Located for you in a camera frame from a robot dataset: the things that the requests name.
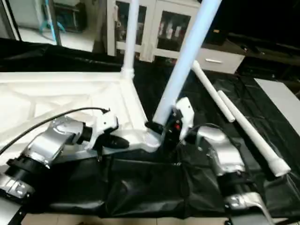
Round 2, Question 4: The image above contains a white plastic table leg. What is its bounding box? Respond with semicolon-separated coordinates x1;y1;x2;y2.
142;0;224;142
190;60;236;124
121;0;140;79
217;90;292;178

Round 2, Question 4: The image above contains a white plastic table top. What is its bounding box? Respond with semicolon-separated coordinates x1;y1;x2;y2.
0;70;162;164

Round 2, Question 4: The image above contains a black work mat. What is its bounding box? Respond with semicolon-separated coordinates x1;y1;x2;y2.
0;38;300;219

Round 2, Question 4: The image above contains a white drawer unit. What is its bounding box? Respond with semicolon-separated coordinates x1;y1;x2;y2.
194;47;246;74

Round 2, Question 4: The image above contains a white glass door cabinet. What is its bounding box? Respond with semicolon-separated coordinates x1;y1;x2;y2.
106;0;203;62

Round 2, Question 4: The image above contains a black low shelf unit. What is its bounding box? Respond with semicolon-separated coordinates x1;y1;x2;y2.
206;0;300;76

